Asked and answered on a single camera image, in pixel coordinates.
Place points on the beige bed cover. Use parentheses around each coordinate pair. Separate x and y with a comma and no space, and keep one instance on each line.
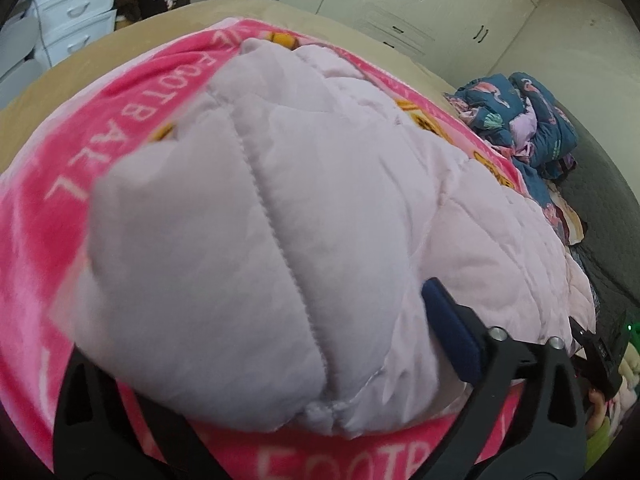
(24,114)

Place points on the pink football cartoon blanket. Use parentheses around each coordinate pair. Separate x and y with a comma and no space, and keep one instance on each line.
(45,215)

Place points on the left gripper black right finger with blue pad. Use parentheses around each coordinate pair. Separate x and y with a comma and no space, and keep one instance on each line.
(524,418)

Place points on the person's hand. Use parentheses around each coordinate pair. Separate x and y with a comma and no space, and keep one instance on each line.
(604,414)

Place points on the light pink quilted jacket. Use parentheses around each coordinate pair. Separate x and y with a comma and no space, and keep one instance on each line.
(263,267)

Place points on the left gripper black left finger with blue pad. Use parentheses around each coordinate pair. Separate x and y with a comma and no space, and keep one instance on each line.
(94,438)

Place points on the white plastic drawer unit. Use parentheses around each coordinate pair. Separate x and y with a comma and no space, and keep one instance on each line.
(39,34)

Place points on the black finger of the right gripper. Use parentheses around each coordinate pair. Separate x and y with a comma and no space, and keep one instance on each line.
(586,340)

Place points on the dark grey headboard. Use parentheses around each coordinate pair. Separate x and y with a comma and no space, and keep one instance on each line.
(595,188)

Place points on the blue flamingo print quilt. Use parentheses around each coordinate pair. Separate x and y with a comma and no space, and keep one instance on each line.
(520,119)

